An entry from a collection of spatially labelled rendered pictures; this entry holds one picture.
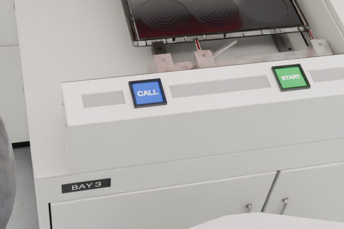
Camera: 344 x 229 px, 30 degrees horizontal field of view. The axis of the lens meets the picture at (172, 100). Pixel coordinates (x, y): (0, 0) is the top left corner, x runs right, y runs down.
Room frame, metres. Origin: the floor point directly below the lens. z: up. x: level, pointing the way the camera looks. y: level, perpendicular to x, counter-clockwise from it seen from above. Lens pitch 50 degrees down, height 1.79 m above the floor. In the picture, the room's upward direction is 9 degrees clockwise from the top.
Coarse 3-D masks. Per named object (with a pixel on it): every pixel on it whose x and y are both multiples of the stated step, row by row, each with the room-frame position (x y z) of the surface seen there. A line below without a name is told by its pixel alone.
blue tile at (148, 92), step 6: (132, 84) 0.72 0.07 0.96; (138, 84) 0.72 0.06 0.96; (144, 84) 0.72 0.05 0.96; (150, 84) 0.72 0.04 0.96; (156, 84) 0.73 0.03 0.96; (138, 90) 0.70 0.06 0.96; (144, 90) 0.71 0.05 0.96; (150, 90) 0.71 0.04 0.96; (156, 90) 0.71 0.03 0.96; (138, 96) 0.69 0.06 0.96; (144, 96) 0.69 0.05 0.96; (150, 96) 0.70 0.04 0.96; (156, 96) 0.70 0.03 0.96; (138, 102) 0.68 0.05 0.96; (144, 102) 0.68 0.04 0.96; (150, 102) 0.68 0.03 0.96
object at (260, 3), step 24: (144, 0) 1.01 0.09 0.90; (168, 0) 1.02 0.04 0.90; (192, 0) 1.03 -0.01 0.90; (216, 0) 1.04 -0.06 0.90; (240, 0) 1.06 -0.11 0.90; (264, 0) 1.07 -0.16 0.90; (288, 0) 1.08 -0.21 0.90; (144, 24) 0.94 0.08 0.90; (168, 24) 0.95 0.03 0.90; (192, 24) 0.96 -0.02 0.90; (216, 24) 0.97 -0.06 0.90; (240, 24) 0.98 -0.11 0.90; (264, 24) 0.99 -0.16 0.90; (288, 24) 1.00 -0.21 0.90
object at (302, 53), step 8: (240, 56) 0.91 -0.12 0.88; (248, 56) 0.91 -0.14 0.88; (256, 56) 0.92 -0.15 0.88; (264, 56) 0.92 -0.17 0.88; (272, 56) 0.92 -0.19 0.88; (280, 56) 0.93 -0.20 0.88; (288, 56) 0.93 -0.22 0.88; (296, 56) 0.93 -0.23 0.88; (304, 56) 0.94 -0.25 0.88; (176, 64) 0.86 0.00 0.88; (184, 64) 0.86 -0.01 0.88; (192, 64) 0.87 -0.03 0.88; (216, 64) 0.88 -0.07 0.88; (224, 64) 0.88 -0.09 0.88; (232, 64) 0.88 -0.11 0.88; (152, 72) 0.83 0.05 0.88
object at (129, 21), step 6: (120, 0) 1.00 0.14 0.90; (126, 0) 1.00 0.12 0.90; (126, 6) 0.98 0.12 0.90; (126, 12) 0.96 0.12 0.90; (126, 18) 0.94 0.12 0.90; (132, 18) 0.95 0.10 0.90; (132, 24) 0.93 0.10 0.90; (132, 30) 0.91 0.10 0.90; (132, 36) 0.89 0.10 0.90; (132, 42) 0.88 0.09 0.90
